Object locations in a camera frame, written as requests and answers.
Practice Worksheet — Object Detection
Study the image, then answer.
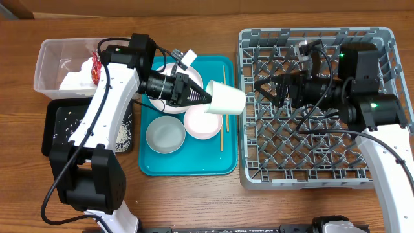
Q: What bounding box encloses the wooden chopstick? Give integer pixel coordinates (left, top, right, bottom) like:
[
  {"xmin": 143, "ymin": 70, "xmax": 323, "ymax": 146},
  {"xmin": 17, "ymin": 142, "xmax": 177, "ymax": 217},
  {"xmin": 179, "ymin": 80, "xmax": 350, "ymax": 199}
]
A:
[
  {"xmin": 223, "ymin": 65, "xmax": 230, "ymax": 133},
  {"xmin": 220, "ymin": 127, "xmax": 224, "ymax": 152}
]

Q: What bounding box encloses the teal plastic tray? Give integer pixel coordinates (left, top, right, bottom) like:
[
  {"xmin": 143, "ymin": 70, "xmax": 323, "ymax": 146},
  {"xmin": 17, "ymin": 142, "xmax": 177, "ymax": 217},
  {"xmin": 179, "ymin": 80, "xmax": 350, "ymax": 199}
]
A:
[{"xmin": 138, "ymin": 55, "xmax": 238, "ymax": 176}]

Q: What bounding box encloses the white paper cup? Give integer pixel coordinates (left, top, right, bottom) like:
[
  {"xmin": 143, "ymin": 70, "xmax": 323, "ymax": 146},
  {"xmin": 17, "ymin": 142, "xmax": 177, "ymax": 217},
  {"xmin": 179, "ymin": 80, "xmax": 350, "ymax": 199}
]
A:
[{"xmin": 204, "ymin": 80, "xmax": 246, "ymax": 115}]

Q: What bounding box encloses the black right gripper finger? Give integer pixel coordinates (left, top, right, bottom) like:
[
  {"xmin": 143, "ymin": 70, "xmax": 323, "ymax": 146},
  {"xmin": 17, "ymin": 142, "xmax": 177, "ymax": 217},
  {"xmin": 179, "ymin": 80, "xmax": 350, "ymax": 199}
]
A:
[
  {"xmin": 254, "ymin": 74, "xmax": 290, "ymax": 93},
  {"xmin": 254, "ymin": 85, "xmax": 285, "ymax": 107}
]

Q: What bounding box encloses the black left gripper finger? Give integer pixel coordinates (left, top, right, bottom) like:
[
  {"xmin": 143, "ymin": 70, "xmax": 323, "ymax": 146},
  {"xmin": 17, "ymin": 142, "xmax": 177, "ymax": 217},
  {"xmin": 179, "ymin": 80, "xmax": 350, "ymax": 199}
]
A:
[
  {"xmin": 187, "ymin": 78, "xmax": 210, "ymax": 97},
  {"xmin": 177, "ymin": 88, "xmax": 212, "ymax": 106}
]

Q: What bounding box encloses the pink bowl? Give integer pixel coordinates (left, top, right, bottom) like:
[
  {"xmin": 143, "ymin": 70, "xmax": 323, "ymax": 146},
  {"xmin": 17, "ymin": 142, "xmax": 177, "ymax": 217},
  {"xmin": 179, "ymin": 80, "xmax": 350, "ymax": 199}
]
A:
[{"xmin": 183, "ymin": 105, "xmax": 223, "ymax": 140}]

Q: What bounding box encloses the wooden chopstick left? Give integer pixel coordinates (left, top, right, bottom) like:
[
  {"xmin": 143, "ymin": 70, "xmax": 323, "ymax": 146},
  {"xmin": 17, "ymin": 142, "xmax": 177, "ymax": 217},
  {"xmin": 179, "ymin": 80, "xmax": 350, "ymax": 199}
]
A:
[{"xmin": 220, "ymin": 127, "xmax": 224, "ymax": 152}]

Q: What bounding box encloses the black tray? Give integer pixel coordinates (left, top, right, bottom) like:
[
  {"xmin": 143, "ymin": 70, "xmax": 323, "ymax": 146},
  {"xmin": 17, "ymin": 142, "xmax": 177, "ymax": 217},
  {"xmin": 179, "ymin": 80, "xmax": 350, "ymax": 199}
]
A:
[{"xmin": 41, "ymin": 97, "xmax": 134, "ymax": 157}]

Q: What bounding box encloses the rice food waste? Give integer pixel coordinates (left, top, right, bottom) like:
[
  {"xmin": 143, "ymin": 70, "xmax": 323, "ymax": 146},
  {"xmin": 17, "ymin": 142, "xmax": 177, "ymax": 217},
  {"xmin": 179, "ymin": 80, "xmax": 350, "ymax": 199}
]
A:
[{"xmin": 52, "ymin": 105, "xmax": 134, "ymax": 153}]

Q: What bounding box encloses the grey dishwasher rack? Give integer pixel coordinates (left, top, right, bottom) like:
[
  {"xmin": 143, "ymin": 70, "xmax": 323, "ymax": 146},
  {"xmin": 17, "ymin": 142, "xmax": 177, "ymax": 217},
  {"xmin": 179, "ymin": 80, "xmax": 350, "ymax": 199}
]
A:
[{"xmin": 237, "ymin": 27, "xmax": 413, "ymax": 190}]

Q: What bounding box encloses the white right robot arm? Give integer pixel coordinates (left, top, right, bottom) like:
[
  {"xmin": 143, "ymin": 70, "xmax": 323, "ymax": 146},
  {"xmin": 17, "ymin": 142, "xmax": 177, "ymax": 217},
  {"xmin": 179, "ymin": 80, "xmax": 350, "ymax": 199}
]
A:
[{"xmin": 254, "ymin": 40, "xmax": 413, "ymax": 232}]

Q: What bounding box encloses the grey bowl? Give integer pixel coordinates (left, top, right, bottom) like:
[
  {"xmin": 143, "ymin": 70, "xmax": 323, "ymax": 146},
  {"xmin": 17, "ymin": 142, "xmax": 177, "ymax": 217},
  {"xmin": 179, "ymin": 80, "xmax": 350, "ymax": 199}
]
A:
[{"xmin": 146, "ymin": 116, "xmax": 186, "ymax": 154}]

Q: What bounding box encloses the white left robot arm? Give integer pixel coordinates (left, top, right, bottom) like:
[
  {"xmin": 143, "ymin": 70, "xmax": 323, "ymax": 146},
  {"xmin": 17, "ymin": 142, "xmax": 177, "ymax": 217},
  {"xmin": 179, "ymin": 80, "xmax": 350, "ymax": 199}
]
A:
[{"xmin": 40, "ymin": 34, "xmax": 212, "ymax": 232}]

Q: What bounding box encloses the clear plastic waste bin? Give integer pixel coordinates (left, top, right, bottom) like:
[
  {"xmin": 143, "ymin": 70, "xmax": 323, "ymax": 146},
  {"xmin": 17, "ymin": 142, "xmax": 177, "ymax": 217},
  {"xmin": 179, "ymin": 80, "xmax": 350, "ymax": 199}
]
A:
[{"xmin": 34, "ymin": 38, "xmax": 102, "ymax": 99}]

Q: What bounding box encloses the red snack wrapper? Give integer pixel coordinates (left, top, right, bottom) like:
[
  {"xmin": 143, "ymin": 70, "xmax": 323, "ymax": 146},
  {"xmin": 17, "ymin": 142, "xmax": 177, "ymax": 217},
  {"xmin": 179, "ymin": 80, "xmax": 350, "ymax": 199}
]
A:
[{"xmin": 91, "ymin": 51, "xmax": 102, "ymax": 86}]

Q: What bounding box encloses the wooden chopstick right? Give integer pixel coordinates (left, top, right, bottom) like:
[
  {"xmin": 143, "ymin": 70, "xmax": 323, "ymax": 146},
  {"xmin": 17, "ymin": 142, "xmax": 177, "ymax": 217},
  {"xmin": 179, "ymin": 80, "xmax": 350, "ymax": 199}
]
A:
[{"xmin": 223, "ymin": 65, "xmax": 230, "ymax": 133}]

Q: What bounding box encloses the crumpled white tissue left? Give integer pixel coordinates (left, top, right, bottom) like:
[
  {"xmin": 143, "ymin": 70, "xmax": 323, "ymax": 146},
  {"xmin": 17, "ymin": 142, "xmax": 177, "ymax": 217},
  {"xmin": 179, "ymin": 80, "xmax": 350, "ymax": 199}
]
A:
[{"xmin": 59, "ymin": 57, "xmax": 97, "ymax": 90}]

